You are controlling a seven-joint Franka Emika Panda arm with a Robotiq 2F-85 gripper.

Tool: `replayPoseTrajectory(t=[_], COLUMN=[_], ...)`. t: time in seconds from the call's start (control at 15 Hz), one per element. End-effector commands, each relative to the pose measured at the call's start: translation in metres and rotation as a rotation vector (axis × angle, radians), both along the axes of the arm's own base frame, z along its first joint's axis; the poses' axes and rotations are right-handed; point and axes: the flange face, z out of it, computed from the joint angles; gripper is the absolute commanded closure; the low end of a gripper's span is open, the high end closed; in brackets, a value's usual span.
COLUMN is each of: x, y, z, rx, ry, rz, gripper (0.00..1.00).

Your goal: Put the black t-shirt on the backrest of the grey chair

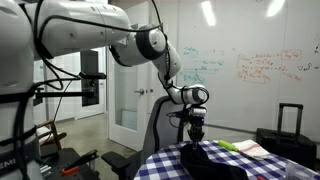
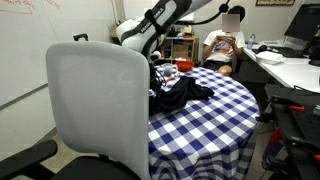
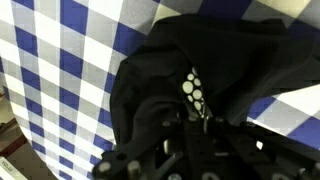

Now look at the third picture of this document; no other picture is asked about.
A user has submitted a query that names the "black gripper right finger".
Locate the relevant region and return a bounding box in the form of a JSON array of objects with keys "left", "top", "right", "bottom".
[{"left": 203, "top": 115, "right": 320, "bottom": 180}]

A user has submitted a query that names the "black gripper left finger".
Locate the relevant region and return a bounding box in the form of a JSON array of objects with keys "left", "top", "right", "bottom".
[{"left": 92, "top": 113, "right": 202, "bottom": 180}]

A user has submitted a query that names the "black t-shirt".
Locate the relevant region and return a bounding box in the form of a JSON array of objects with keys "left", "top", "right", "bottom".
[{"left": 109, "top": 13, "right": 320, "bottom": 158}]

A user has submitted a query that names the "blue white checkered tablecloth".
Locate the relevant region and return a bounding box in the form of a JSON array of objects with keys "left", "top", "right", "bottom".
[{"left": 0, "top": 0, "right": 320, "bottom": 180}]

